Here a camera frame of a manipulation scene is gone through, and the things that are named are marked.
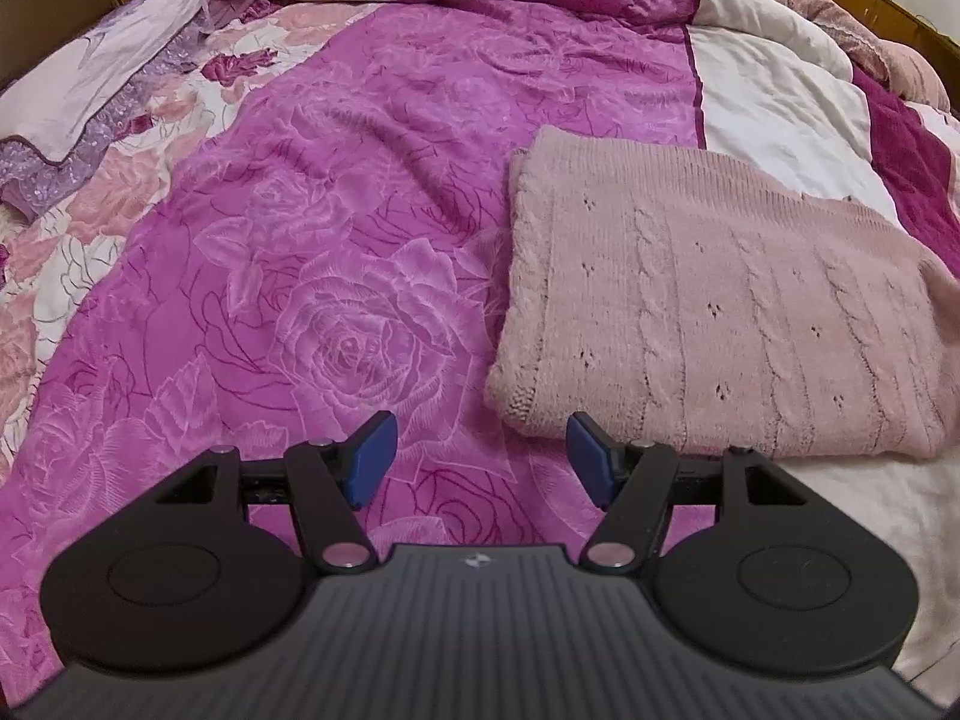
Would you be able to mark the pink lace trimmed pillow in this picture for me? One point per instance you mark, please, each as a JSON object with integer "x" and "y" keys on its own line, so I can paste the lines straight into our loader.
{"x": 877, "y": 37}

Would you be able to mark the magenta white patchwork quilt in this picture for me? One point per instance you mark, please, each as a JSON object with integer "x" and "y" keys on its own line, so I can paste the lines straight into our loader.
{"x": 315, "y": 240}

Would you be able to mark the dark wooden headboard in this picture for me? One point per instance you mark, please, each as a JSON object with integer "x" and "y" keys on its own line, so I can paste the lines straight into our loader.
{"x": 52, "y": 7}

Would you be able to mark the lilac sequin trimmed pillow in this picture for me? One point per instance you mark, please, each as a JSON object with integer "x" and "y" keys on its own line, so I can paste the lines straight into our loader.
{"x": 97, "y": 67}

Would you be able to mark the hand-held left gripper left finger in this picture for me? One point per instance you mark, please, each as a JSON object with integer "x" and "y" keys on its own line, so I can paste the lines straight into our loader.
{"x": 371, "y": 457}

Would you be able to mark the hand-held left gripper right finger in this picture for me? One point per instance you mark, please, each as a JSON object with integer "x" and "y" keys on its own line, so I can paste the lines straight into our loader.
{"x": 592, "y": 457}

